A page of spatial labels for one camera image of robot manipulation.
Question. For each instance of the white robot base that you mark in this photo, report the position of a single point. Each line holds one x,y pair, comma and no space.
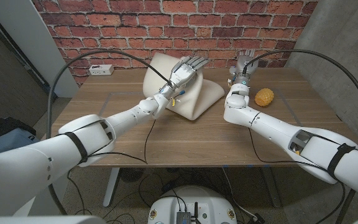
204,202

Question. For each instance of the grey table leg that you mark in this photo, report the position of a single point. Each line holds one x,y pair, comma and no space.
271,186

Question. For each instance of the grey electronics box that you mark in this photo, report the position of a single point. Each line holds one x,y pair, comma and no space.
183,218

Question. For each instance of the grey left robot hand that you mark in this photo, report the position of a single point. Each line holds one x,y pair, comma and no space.
183,74

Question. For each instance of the red brick printed backdrop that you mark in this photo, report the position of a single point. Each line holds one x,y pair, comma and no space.
179,31

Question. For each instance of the yellow bumpy toy fruit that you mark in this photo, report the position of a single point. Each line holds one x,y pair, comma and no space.
264,97

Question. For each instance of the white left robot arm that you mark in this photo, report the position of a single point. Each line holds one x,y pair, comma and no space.
73,149

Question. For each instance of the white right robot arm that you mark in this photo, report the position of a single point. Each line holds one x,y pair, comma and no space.
291,130

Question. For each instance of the white robot chest cover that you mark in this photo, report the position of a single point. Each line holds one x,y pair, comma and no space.
42,220

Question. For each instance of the white partition panel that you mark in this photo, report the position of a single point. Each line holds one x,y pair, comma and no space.
33,46

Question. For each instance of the white power strip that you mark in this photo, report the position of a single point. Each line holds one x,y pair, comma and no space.
101,70

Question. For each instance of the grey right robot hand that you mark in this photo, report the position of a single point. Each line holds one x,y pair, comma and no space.
243,69

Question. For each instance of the white table leg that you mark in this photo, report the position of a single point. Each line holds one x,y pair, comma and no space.
110,186

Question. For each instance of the black round floor object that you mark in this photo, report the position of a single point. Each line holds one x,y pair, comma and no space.
131,175

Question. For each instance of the white memory foam sheet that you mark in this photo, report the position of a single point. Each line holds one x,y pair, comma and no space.
194,93

